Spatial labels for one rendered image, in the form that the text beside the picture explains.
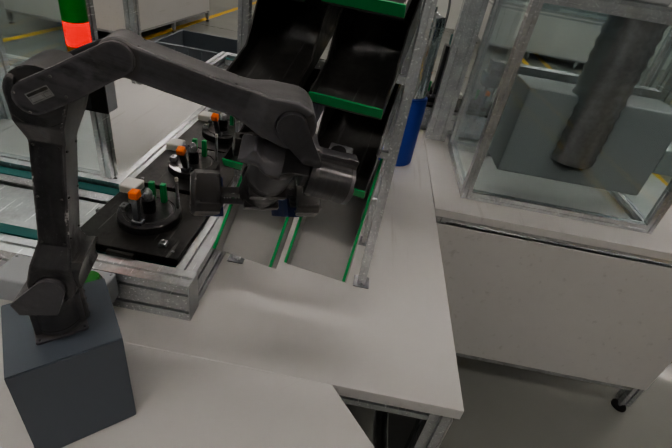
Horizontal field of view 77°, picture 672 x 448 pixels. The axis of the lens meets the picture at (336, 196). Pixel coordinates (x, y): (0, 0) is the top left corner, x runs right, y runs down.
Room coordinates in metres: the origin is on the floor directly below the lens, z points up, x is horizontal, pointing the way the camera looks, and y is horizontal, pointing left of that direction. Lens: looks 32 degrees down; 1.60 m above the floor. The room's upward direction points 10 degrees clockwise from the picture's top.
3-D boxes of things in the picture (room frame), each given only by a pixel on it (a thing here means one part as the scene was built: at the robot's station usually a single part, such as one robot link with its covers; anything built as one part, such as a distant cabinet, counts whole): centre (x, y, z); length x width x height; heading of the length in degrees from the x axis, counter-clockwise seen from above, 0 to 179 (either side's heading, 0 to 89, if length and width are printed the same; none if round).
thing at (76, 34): (0.90, 0.61, 1.33); 0.05 x 0.05 x 0.05
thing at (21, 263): (0.56, 0.51, 0.93); 0.21 x 0.07 x 0.06; 88
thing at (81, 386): (0.39, 0.37, 0.96); 0.14 x 0.14 x 0.20; 39
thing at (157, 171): (1.03, 0.42, 1.01); 0.24 x 0.24 x 0.13; 88
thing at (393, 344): (1.22, 0.41, 0.84); 1.50 x 1.41 x 0.03; 88
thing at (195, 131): (1.28, 0.41, 1.01); 0.24 x 0.24 x 0.13; 88
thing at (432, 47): (1.56, -0.20, 1.32); 0.14 x 0.14 x 0.38
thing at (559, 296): (1.55, -0.90, 0.43); 1.11 x 0.68 x 0.86; 88
